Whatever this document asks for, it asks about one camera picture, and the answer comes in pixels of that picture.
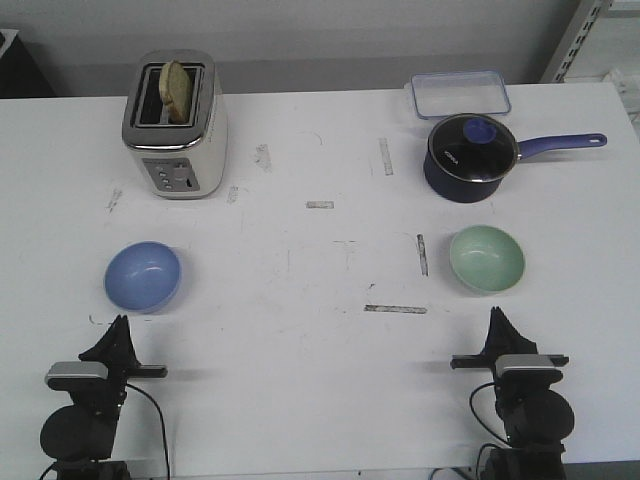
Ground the green bowl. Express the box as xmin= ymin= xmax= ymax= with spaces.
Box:
xmin=449 ymin=225 xmax=526 ymax=294

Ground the glass pot lid blue knob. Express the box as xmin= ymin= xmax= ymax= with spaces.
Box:
xmin=428 ymin=113 xmax=519 ymax=183

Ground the bread slice in toaster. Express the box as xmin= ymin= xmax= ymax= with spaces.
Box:
xmin=158 ymin=61 xmax=192 ymax=124

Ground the clear plastic food container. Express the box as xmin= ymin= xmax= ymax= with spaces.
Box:
xmin=405 ymin=70 xmax=511 ymax=120

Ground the blue bowl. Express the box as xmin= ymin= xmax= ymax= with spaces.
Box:
xmin=103 ymin=241 xmax=182 ymax=313

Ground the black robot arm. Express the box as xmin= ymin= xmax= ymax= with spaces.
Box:
xmin=39 ymin=315 xmax=171 ymax=479
xmin=450 ymin=306 xmax=575 ymax=479

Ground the black object at back left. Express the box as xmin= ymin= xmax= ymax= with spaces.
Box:
xmin=1 ymin=29 xmax=57 ymax=99

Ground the blue saucepan with handle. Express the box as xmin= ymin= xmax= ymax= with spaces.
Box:
xmin=423 ymin=133 xmax=608 ymax=203

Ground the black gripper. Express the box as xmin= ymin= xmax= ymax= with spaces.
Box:
xmin=450 ymin=306 xmax=569 ymax=395
xmin=70 ymin=315 xmax=168 ymax=415

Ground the grey metal shelf upright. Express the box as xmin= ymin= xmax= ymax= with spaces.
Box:
xmin=539 ymin=0 xmax=612 ymax=84

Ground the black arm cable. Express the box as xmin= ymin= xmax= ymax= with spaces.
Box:
xmin=122 ymin=382 xmax=172 ymax=479
xmin=468 ymin=382 xmax=511 ymax=449

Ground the cream and steel toaster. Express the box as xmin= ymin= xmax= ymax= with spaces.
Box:
xmin=121 ymin=49 xmax=228 ymax=199

